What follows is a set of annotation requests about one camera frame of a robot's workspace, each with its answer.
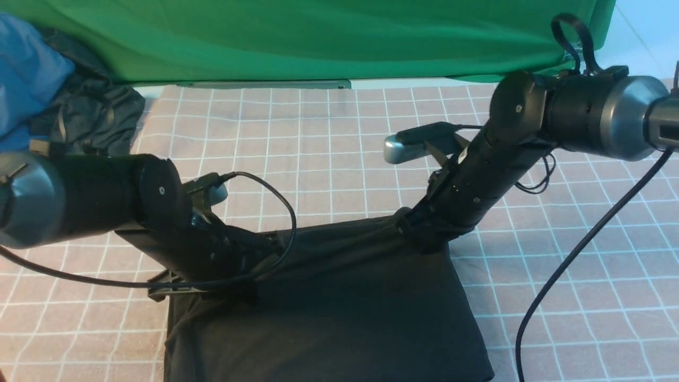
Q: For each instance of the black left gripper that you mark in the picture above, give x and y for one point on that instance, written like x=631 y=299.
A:
x=204 y=250

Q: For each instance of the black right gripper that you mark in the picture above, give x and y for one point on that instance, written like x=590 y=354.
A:
x=460 y=194

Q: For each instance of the dark gray long-sleeve shirt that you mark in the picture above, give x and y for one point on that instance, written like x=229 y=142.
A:
x=354 y=301

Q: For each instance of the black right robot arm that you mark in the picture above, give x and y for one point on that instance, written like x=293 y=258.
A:
x=611 y=114

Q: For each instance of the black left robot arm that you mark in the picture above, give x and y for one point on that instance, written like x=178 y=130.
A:
x=57 y=198

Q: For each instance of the pink checkered tablecloth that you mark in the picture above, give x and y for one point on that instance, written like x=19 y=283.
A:
x=612 y=316

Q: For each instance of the dark gray crumpled garment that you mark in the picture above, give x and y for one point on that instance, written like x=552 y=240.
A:
x=91 y=113

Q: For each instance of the green backdrop cloth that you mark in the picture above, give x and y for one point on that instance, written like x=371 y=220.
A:
x=181 y=41

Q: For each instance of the blue crumpled garment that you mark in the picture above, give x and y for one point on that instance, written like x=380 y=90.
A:
x=31 y=75

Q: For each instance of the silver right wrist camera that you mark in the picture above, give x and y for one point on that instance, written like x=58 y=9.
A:
x=440 y=140

